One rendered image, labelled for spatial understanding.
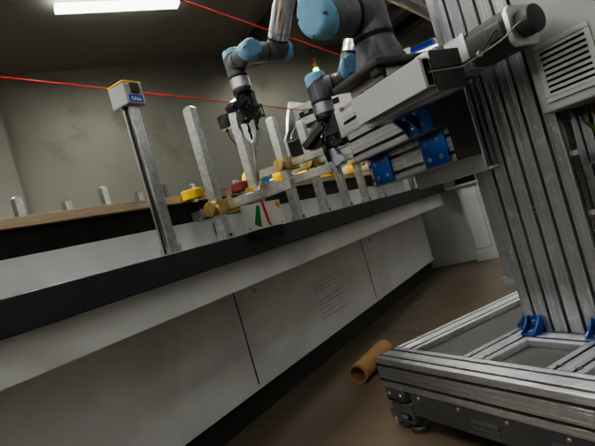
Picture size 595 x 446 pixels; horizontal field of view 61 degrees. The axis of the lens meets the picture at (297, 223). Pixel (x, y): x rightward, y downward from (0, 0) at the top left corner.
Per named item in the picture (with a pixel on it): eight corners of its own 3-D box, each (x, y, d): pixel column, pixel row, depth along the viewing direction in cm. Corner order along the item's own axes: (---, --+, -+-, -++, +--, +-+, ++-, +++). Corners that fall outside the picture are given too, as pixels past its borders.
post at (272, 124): (306, 224, 214) (275, 116, 214) (302, 225, 211) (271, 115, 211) (299, 226, 216) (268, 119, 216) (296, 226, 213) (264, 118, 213)
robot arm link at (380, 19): (402, 26, 142) (389, -20, 142) (367, 27, 135) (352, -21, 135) (375, 45, 152) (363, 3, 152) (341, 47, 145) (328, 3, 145)
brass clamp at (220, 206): (242, 210, 177) (238, 196, 177) (218, 214, 165) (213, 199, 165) (228, 213, 180) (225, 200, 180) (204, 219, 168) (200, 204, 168)
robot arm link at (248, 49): (267, 34, 177) (254, 48, 186) (239, 35, 171) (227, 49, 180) (274, 56, 177) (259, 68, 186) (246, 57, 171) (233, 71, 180)
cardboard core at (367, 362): (390, 338, 224) (364, 364, 198) (395, 356, 224) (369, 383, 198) (374, 340, 228) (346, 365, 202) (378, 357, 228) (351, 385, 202)
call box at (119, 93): (147, 106, 150) (140, 81, 150) (128, 104, 144) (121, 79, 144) (132, 114, 153) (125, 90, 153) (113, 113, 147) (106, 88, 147)
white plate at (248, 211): (286, 223, 199) (279, 198, 199) (248, 233, 177) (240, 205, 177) (285, 223, 199) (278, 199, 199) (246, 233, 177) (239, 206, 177)
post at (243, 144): (274, 229, 192) (239, 110, 193) (269, 231, 189) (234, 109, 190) (266, 232, 194) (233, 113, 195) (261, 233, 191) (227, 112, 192)
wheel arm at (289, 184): (297, 189, 160) (294, 177, 160) (292, 190, 157) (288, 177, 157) (199, 222, 183) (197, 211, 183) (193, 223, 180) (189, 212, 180)
